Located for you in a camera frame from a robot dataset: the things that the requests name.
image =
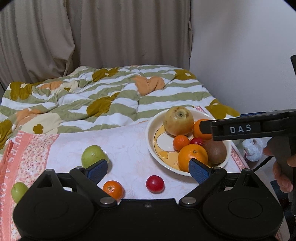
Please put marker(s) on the large green apple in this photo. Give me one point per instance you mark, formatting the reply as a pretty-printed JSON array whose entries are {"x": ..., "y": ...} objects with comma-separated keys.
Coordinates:
[{"x": 92, "y": 155}]

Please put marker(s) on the beige curtain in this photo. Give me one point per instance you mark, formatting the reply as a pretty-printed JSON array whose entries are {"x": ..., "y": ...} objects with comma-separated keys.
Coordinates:
[{"x": 115, "y": 34}]

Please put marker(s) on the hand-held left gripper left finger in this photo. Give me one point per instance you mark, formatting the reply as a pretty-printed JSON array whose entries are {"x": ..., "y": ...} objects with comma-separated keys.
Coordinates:
[{"x": 98, "y": 171}]

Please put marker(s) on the small red tomato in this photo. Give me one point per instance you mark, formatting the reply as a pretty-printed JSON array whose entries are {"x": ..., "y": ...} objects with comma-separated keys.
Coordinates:
[
  {"x": 155, "y": 183},
  {"x": 196, "y": 141}
]

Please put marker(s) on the large yellow-red pear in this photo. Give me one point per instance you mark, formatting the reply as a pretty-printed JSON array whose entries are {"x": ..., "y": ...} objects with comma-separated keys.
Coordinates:
[{"x": 178, "y": 124}]

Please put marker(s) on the small green apple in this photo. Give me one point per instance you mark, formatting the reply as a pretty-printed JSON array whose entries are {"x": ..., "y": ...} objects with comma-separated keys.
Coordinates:
[{"x": 18, "y": 191}]

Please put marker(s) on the white plastic bag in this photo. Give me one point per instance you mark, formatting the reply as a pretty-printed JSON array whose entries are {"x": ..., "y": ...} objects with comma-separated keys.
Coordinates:
[{"x": 252, "y": 150}]

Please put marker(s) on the cream plate with cartoon print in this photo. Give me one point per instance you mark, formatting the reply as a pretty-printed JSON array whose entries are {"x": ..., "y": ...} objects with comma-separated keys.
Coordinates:
[{"x": 161, "y": 141}]

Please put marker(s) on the small tangerine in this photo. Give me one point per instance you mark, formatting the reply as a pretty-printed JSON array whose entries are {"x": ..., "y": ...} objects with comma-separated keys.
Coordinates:
[
  {"x": 113, "y": 188},
  {"x": 181, "y": 142}
]

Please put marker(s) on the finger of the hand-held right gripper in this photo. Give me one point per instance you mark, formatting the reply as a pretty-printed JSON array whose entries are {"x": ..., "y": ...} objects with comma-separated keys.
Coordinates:
[{"x": 205, "y": 129}]

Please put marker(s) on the floral striped quilt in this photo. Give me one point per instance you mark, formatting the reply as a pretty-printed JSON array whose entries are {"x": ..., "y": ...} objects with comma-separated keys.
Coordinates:
[{"x": 92, "y": 92}]

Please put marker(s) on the person's right hand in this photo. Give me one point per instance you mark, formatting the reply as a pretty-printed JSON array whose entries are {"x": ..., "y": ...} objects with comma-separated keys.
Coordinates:
[{"x": 281, "y": 178}]

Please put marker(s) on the brown kiwi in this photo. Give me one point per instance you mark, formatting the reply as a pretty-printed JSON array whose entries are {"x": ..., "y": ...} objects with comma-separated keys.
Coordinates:
[{"x": 216, "y": 151}]

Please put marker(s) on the orange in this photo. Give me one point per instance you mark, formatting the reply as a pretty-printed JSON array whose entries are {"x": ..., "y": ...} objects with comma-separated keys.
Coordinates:
[
  {"x": 189, "y": 155},
  {"x": 196, "y": 131}
]

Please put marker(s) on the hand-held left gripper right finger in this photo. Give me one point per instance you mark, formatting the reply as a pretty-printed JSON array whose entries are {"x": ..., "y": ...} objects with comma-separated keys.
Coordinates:
[{"x": 198, "y": 172}]

